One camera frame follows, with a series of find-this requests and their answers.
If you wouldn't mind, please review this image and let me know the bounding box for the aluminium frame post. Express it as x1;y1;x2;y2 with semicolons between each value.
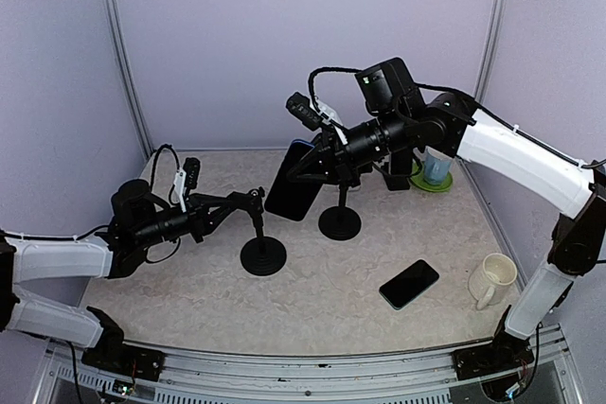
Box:
474;0;507;103
102;0;153;159

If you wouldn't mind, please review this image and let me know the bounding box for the black round-base stand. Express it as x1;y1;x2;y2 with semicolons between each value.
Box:
240;187;287;276
318;184;362;241

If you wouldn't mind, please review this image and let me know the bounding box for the teal phone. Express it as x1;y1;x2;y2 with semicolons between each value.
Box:
379;259;439;310

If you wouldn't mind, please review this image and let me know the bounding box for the blue phone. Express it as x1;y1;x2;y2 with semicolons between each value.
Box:
264;139;321;221

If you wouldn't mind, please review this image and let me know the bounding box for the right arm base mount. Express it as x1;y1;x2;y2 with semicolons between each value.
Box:
452;307;535;380

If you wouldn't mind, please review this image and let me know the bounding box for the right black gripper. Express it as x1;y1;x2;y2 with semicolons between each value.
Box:
286;105;412;188

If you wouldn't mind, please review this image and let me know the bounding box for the cream ceramic mug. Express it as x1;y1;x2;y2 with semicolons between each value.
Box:
468;254;518;310

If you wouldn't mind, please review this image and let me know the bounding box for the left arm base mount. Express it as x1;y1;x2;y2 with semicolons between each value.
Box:
81;307;165;382

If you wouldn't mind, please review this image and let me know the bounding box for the right aluminium frame post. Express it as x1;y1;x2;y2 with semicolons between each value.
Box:
474;0;507;103

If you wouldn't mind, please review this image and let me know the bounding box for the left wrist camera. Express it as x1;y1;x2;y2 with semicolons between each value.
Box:
172;157;201;213

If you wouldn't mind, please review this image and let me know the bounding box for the left aluminium frame post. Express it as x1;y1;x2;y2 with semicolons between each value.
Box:
102;0;153;159

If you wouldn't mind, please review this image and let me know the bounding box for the black folding phone stand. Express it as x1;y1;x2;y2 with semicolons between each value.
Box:
380;150;419;191

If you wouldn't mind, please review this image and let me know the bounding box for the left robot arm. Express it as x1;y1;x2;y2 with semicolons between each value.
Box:
1;179;263;371

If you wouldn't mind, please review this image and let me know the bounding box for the green saucer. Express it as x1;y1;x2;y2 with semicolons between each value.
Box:
408;164;454;193

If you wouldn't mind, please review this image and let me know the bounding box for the light blue mug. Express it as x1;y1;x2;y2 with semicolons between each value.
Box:
423;148;453;185

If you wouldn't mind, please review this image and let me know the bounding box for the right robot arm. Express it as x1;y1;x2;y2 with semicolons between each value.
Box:
286;58;605;370

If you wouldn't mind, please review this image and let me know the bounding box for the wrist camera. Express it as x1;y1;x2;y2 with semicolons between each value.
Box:
286;92;341;132
172;157;201;213

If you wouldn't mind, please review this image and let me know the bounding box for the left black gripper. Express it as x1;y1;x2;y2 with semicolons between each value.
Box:
134;193;235;247

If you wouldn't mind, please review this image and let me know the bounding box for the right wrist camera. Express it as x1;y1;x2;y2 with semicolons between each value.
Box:
286;92;341;132

